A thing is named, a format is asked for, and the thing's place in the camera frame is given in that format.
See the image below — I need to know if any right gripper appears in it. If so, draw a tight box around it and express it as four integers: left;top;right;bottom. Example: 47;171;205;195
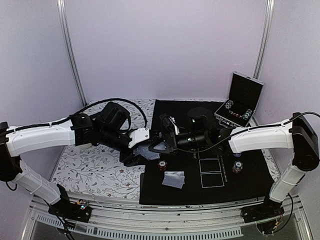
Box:
148;131;208;157

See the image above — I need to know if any blue card deck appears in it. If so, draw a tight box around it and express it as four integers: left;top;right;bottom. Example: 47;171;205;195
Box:
133;142;161;161

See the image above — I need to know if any red black chip stack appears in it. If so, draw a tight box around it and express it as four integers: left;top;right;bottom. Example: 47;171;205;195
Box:
157;160;167;171

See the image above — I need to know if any purple small blind button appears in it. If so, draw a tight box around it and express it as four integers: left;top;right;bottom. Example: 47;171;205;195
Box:
233;153;242;158

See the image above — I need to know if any blue white chip stack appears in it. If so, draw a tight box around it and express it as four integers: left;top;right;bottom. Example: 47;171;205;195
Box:
232;160;243;174

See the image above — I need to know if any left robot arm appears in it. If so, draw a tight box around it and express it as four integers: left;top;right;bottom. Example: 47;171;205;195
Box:
0;98;150;217

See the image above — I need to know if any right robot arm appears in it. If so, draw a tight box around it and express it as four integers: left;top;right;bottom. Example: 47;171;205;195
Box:
158;111;320;218

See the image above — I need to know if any floral tablecloth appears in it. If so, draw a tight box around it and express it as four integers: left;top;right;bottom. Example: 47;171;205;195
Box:
51;145;145;200

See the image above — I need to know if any black poker mat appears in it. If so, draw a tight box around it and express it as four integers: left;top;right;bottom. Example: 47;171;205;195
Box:
138;99;276;206

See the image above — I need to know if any left chip stack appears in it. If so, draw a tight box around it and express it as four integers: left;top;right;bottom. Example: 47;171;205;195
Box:
224;100;234;110

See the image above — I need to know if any right chip stack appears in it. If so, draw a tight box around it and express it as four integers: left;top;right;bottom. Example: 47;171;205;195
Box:
242;109;253;121

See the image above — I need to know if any aluminium poker chip case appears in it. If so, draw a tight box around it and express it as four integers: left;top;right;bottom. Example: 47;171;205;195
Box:
214;71;264;128

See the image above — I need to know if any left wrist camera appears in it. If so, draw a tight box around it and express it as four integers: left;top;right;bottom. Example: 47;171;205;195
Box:
128;127;150;149

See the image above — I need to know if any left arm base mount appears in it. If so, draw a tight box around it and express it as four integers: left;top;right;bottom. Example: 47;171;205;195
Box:
48;184;92;223

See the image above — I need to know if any aluminium front rail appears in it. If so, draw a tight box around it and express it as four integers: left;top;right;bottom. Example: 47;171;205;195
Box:
21;192;316;240

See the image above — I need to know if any left aluminium post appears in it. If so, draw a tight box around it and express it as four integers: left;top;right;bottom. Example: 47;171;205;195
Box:
56;0;88;106

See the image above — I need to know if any aluminium post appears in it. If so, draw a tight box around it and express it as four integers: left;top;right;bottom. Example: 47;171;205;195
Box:
253;0;275;79
56;0;88;106

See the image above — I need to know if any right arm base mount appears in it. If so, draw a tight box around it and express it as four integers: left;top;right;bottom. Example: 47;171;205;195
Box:
240;197;285;235

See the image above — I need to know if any right aluminium post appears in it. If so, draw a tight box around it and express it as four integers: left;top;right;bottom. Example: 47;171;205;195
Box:
253;0;275;79

